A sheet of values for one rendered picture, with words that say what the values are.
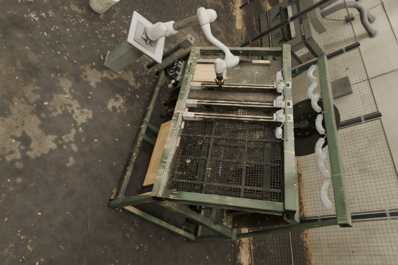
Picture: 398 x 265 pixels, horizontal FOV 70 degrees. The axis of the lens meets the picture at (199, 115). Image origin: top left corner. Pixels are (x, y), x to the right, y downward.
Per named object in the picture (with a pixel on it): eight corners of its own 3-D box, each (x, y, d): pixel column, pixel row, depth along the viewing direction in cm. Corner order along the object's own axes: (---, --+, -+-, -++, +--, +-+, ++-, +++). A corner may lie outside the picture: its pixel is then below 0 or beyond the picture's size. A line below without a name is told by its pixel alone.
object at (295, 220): (225, 167, 350) (289, 151, 298) (233, 172, 358) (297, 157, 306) (218, 225, 308) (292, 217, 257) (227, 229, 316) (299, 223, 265)
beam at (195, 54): (192, 52, 411) (192, 46, 402) (201, 52, 408) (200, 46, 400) (153, 200, 280) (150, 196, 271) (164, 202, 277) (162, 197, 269)
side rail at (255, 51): (201, 52, 408) (200, 46, 400) (281, 54, 387) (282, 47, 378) (200, 55, 405) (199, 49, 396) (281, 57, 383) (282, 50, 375)
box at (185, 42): (179, 39, 396) (188, 32, 385) (185, 45, 402) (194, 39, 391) (177, 44, 389) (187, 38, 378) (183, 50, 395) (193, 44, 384)
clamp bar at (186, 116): (185, 114, 334) (181, 100, 315) (291, 120, 311) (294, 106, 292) (183, 120, 328) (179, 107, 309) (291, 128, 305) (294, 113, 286)
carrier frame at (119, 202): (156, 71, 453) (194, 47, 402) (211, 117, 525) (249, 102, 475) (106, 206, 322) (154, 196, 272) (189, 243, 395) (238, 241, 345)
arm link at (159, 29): (144, 29, 336) (156, 20, 324) (153, 27, 351) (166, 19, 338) (150, 41, 339) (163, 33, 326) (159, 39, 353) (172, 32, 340)
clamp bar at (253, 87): (192, 84, 362) (189, 70, 344) (289, 88, 339) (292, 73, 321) (191, 90, 356) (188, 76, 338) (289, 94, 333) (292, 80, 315)
